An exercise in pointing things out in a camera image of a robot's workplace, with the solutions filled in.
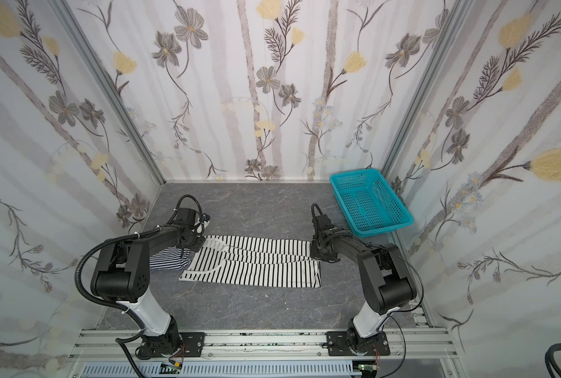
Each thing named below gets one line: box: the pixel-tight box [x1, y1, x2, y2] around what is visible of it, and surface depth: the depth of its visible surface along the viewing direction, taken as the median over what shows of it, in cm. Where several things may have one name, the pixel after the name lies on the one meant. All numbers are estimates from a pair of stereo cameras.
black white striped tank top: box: [179, 234, 322, 289], surface depth 93 cm
